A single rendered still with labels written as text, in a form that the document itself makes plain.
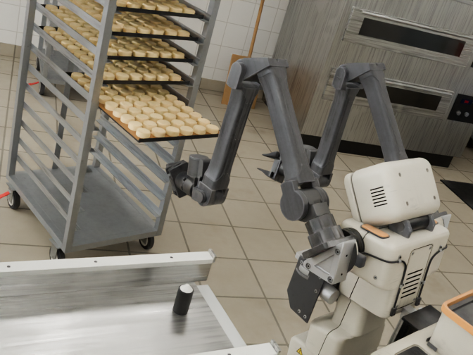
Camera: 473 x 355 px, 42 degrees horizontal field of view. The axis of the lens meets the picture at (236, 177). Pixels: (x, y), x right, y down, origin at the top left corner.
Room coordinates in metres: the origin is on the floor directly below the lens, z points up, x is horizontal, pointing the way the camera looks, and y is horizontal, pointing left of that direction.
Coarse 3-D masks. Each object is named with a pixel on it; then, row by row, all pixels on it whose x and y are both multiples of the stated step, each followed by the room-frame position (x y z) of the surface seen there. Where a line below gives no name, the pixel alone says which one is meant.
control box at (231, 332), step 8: (200, 288) 1.10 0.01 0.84; (208, 288) 1.11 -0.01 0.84; (208, 296) 1.08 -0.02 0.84; (208, 304) 1.05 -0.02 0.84; (216, 304) 1.06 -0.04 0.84; (216, 312) 1.04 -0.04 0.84; (224, 312) 1.04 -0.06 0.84; (224, 320) 1.02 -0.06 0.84; (224, 328) 0.99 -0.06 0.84; (232, 328) 1.00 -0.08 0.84; (232, 336) 0.98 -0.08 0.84; (240, 336) 0.99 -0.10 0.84; (232, 344) 0.95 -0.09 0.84; (240, 344) 0.96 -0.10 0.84
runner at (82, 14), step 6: (60, 0) 2.36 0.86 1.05; (66, 0) 2.32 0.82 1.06; (66, 6) 2.32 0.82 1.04; (72, 6) 2.28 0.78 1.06; (78, 12) 2.25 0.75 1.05; (84, 12) 2.22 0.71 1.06; (84, 18) 2.21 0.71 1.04; (90, 18) 2.19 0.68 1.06; (90, 24) 2.18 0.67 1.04; (96, 24) 2.15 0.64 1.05
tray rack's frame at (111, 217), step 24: (24, 24) 2.49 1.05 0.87; (24, 48) 2.48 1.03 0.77; (24, 72) 2.49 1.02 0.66; (24, 96) 2.50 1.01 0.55; (96, 144) 2.82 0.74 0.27; (48, 168) 2.65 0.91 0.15; (72, 168) 2.72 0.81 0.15; (96, 168) 2.79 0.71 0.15; (24, 192) 2.37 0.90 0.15; (96, 192) 2.56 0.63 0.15; (120, 192) 2.63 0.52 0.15; (48, 216) 2.24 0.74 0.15; (96, 216) 2.35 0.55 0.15; (120, 216) 2.41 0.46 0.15; (144, 216) 2.47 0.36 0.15; (96, 240) 2.17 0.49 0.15; (120, 240) 2.25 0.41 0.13; (144, 240) 2.43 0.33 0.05
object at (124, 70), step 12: (60, 36) 2.44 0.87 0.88; (72, 48) 2.34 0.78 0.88; (84, 48) 2.38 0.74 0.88; (84, 60) 2.25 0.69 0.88; (120, 60) 2.37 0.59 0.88; (108, 72) 2.18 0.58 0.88; (120, 72) 2.22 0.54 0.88; (132, 72) 2.27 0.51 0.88; (144, 72) 2.32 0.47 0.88; (156, 72) 2.36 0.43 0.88; (168, 72) 2.40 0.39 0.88
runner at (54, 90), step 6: (30, 66) 2.48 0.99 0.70; (36, 72) 2.44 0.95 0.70; (42, 78) 2.40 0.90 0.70; (48, 84) 2.36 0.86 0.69; (54, 90) 2.32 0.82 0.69; (60, 96) 2.28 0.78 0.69; (66, 102) 2.24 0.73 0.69; (72, 108) 2.20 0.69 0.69; (78, 108) 2.17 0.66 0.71; (78, 114) 2.17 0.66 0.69; (84, 114) 2.14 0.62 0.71
